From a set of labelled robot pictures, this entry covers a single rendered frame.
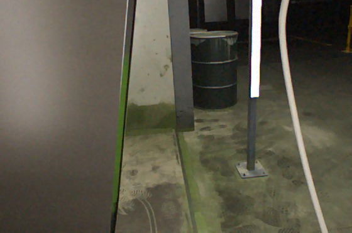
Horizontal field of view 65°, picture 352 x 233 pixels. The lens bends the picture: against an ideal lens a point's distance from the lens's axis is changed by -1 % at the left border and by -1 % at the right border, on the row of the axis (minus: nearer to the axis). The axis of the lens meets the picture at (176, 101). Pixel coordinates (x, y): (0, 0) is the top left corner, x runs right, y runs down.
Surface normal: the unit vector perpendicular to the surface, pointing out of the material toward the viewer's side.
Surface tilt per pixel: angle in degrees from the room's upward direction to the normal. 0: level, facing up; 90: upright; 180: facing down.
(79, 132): 90
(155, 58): 90
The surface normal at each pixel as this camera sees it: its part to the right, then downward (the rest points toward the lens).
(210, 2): 0.07, 0.17
